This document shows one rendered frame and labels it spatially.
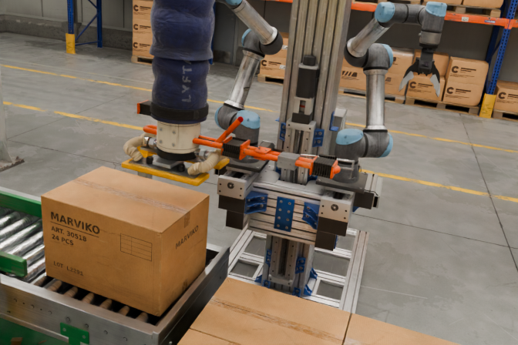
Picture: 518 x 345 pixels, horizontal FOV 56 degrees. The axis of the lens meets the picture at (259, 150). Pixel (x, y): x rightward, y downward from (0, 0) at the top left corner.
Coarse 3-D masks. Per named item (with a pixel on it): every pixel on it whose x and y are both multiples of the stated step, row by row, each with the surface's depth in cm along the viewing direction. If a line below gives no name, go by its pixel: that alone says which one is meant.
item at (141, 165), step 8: (128, 160) 194; (144, 160) 194; (152, 160) 191; (128, 168) 190; (136, 168) 189; (144, 168) 188; (152, 168) 188; (160, 168) 188; (168, 168) 189; (176, 168) 189; (184, 168) 187; (160, 176) 186; (168, 176) 184; (176, 176) 183; (184, 176) 184; (192, 176) 183; (200, 176) 185; (208, 176) 188; (192, 184) 181
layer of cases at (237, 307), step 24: (240, 288) 224; (264, 288) 226; (216, 312) 207; (240, 312) 209; (264, 312) 210; (288, 312) 212; (312, 312) 213; (336, 312) 215; (192, 336) 193; (216, 336) 194; (240, 336) 195; (264, 336) 196; (288, 336) 198; (312, 336) 199; (336, 336) 200; (360, 336) 202; (384, 336) 203; (408, 336) 204
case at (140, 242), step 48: (48, 192) 209; (96, 192) 213; (144, 192) 218; (192, 192) 222; (48, 240) 212; (96, 240) 201; (144, 240) 191; (192, 240) 214; (96, 288) 209; (144, 288) 198
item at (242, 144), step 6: (228, 138) 188; (234, 138) 191; (240, 138) 190; (222, 144) 184; (228, 144) 182; (234, 144) 185; (240, 144) 186; (246, 144) 185; (222, 150) 185; (228, 150) 184; (234, 150) 183; (240, 150) 182; (228, 156) 184; (234, 156) 183; (240, 156) 183
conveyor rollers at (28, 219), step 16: (0, 208) 280; (0, 224) 258; (16, 224) 258; (32, 224) 259; (0, 240) 248; (16, 240) 246; (32, 240) 246; (32, 256) 234; (0, 272) 218; (32, 272) 223; (48, 288) 211; (64, 288) 217; (80, 288) 214; (112, 304) 207; (144, 320) 199; (160, 320) 198
